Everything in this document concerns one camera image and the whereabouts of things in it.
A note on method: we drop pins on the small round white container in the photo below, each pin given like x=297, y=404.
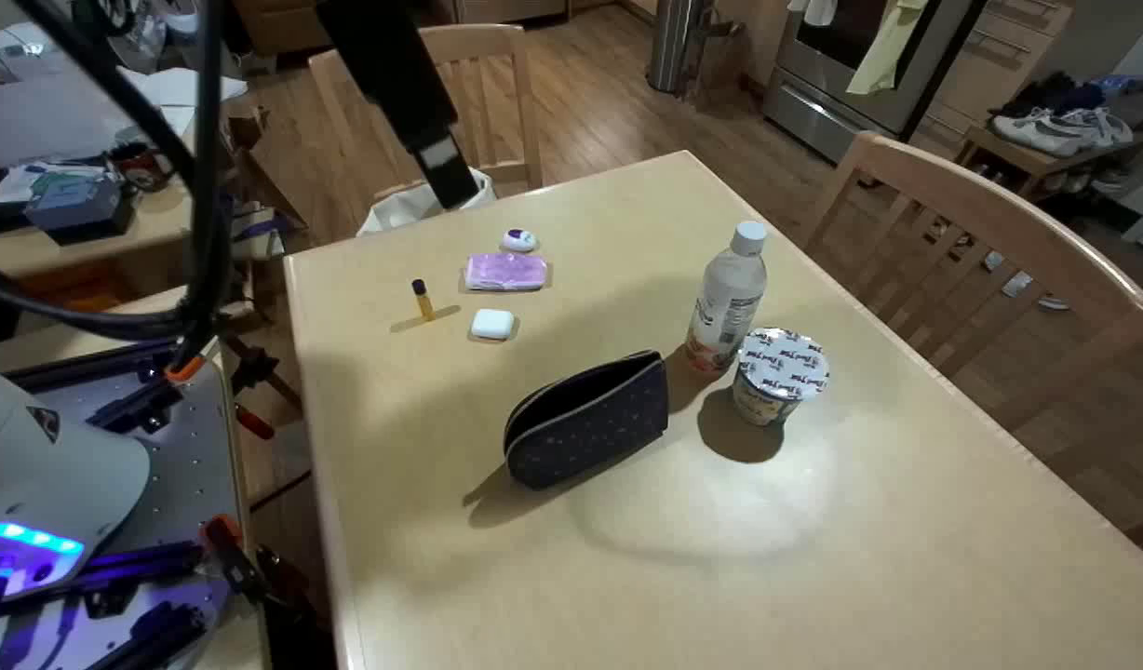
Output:
x=519, y=238

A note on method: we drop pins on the wooden chair right side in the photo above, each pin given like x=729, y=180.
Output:
x=949, y=260

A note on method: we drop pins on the white sneakers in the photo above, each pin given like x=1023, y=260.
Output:
x=1061, y=136

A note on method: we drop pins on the white paper on desk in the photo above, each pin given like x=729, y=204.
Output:
x=169, y=92

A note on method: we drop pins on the side wooden desk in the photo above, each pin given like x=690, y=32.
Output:
x=153, y=219

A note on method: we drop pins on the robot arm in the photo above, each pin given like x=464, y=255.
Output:
x=391, y=67

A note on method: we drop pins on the orange black clamp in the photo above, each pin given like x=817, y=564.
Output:
x=245, y=368

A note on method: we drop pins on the foil-lidded cup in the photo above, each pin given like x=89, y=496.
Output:
x=776, y=372

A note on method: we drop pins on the yellow towel on oven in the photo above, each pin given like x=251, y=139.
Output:
x=876, y=72

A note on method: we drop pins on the small amber vial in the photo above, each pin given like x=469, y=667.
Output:
x=422, y=300

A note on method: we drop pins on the white bag on chair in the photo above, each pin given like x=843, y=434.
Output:
x=415, y=203

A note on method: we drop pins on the low wooden shoe rack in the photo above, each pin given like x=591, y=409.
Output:
x=1035, y=167

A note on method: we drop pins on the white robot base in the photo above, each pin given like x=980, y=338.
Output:
x=66, y=487

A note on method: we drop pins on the small dark navy pouch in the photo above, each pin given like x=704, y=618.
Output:
x=587, y=420

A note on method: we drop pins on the stainless steel oven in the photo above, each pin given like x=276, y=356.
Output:
x=822, y=51

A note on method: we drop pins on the purple tissue packet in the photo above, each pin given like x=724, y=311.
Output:
x=503, y=271

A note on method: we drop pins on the blue grey device on desk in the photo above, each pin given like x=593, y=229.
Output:
x=76, y=204

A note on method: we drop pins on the wooden chair behind table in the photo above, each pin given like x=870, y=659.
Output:
x=490, y=79

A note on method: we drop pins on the white earbuds case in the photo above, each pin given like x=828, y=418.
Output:
x=491, y=325

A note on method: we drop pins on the clear plastic water bottle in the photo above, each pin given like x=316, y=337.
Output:
x=729, y=300

